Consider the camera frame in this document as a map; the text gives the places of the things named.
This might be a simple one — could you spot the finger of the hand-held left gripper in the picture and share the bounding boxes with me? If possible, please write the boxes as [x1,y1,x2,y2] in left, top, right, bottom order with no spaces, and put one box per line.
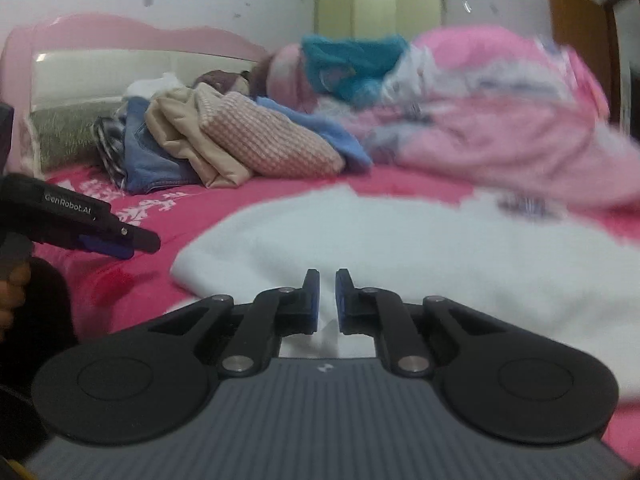
[74,234,136,261]
[94,221,162,254]

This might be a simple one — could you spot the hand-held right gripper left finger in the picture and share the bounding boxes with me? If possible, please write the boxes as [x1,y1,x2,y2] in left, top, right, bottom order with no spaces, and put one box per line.
[149,268,321,378]

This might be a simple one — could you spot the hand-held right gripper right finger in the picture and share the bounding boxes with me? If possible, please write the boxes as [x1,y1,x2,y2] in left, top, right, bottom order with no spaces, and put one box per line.
[335,268,502,379]

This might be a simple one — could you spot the white sweatshirt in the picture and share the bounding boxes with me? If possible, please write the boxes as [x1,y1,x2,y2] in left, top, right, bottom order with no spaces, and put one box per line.
[170,182,640,411]

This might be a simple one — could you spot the person's left hand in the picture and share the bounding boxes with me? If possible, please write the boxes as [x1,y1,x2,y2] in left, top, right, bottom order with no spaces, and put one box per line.
[0,257,33,332]

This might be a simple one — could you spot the pink floral fleece blanket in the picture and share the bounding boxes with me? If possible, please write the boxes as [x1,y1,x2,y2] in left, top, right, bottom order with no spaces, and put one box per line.
[45,162,640,456]

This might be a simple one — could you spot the olive textured pillow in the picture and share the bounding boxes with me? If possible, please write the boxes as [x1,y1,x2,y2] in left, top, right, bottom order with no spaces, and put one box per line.
[25,99,126,175]

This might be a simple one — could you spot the blue jeans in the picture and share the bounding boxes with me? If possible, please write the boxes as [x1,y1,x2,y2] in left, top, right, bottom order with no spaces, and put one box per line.
[120,96,201,195]

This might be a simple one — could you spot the black white plaid garment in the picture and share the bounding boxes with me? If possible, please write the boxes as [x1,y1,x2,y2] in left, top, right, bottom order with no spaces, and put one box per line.
[94,115,132,192]

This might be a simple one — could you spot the beige garment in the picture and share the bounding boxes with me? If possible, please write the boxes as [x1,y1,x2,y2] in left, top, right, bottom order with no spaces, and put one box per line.
[145,87,256,190]

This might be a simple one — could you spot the pink checked knit garment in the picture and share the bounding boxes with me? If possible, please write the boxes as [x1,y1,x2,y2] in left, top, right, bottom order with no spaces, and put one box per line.
[194,82,347,178]

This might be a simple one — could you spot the blue fleece garment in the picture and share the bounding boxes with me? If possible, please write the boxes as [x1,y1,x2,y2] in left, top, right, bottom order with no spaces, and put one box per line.
[255,96,373,171]

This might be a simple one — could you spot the brown cloth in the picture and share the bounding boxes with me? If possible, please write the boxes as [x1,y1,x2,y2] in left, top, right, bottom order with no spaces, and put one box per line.
[192,55,281,98]

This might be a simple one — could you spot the pink patterned duvet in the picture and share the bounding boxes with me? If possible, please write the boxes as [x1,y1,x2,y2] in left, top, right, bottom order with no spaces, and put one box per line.
[265,25,640,211]

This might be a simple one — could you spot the teal patterned cloth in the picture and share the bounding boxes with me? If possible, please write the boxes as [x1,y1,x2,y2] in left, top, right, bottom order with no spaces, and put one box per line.
[300,34,411,103]

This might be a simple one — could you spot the pale yellow cabinet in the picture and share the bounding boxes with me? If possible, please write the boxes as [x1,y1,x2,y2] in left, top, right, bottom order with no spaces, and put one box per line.
[314,0,443,43]

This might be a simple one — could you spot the wooden door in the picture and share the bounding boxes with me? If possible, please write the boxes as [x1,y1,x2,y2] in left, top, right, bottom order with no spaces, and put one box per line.
[545,0,613,111]

